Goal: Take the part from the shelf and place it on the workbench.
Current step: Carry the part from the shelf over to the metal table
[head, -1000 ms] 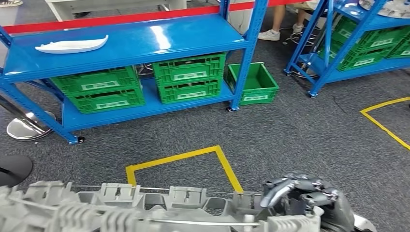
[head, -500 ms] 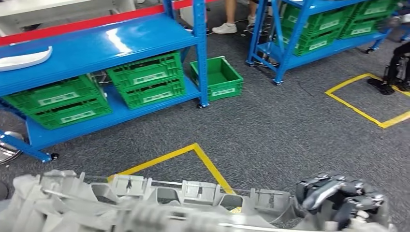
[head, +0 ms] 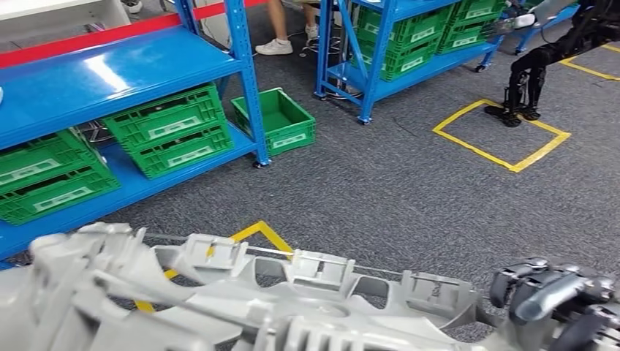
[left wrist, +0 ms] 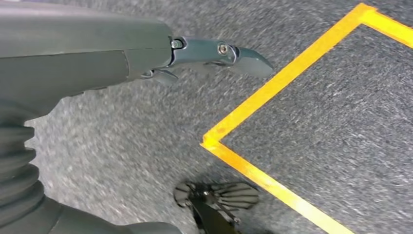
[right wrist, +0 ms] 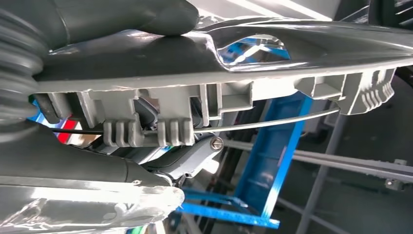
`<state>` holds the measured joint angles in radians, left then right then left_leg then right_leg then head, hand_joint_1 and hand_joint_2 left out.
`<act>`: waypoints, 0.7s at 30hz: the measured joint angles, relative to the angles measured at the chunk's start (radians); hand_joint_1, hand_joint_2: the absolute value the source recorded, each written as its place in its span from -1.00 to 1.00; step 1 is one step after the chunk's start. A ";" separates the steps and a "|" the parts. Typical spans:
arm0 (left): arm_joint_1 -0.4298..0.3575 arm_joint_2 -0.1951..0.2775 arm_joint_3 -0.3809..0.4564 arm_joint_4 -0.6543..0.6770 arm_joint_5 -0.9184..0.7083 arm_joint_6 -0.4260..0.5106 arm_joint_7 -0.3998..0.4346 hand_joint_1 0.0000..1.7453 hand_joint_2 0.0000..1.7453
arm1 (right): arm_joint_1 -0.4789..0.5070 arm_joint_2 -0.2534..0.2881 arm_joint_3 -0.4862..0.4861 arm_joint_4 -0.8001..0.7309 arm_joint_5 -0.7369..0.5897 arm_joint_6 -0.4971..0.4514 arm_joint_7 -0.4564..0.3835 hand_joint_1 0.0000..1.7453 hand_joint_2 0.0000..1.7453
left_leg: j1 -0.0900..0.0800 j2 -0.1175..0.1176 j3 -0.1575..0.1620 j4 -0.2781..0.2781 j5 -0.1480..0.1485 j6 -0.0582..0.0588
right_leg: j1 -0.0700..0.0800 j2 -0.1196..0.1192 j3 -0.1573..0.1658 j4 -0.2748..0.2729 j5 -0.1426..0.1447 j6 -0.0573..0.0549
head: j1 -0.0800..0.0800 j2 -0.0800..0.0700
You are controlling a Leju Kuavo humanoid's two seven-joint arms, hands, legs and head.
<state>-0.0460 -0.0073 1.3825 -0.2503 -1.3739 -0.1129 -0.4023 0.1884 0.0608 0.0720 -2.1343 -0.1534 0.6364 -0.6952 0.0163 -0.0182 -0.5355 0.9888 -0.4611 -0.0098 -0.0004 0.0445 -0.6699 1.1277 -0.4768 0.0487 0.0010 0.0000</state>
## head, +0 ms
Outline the silver plastic wheel hubcap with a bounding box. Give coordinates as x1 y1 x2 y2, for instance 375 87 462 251
0 222 500 351

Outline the blue metal shelf rack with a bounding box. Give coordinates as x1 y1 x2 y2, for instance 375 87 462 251
314 0 507 126
503 0 582 55
0 0 271 270

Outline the open green plastic crate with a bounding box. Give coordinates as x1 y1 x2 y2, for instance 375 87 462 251
230 87 317 157

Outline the yellow floor tape square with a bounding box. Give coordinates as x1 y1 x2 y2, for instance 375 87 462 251
431 98 572 174
135 220 295 314

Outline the chrome stool base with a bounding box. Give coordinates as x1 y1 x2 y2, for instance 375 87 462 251
76 120 115 145
299 34 362 101

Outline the white panel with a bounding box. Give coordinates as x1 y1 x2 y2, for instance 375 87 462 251
196 0 231 50

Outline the black humanoid robot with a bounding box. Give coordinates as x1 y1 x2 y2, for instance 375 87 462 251
477 0 620 129

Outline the red barrier belt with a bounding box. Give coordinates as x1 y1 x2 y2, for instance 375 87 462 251
0 0 268 69

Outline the white table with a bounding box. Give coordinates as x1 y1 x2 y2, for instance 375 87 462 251
0 0 132 41

